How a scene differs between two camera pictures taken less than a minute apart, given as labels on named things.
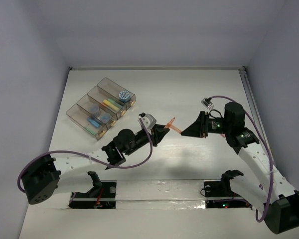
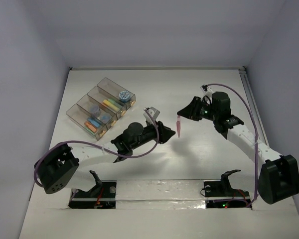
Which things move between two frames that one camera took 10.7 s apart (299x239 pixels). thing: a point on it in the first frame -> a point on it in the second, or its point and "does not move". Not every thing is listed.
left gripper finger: [159, 132] -> [167, 134]
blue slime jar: [124, 95] does not move
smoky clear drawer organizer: [99, 109] does not move
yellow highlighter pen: [106, 102] does not move
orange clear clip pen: [169, 125] -> [90, 126]
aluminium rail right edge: [258, 116] does not move
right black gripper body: [216, 125] -> [202, 110]
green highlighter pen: [116, 103] does not move
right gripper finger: [199, 128] -> [188, 111]
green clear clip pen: [90, 130] does not move
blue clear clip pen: [93, 122] does not move
